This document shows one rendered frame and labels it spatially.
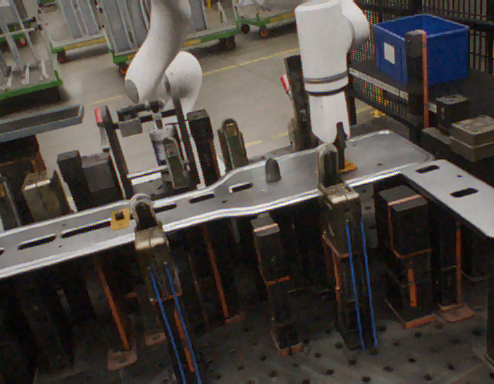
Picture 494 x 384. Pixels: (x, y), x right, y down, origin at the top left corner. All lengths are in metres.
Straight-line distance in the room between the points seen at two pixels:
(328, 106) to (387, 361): 0.50
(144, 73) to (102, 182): 0.37
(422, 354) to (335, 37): 0.62
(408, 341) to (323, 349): 0.17
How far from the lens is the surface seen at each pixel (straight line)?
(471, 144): 1.12
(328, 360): 1.11
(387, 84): 1.60
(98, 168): 1.26
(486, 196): 1.01
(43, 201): 1.25
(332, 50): 1.01
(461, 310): 1.22
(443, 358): 1.12
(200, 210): 1.08
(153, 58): 1.47
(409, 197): 1.05
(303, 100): 1.27
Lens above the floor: 1.48
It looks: 26 degrees down
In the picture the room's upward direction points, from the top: 12 degrees counter-clockwise
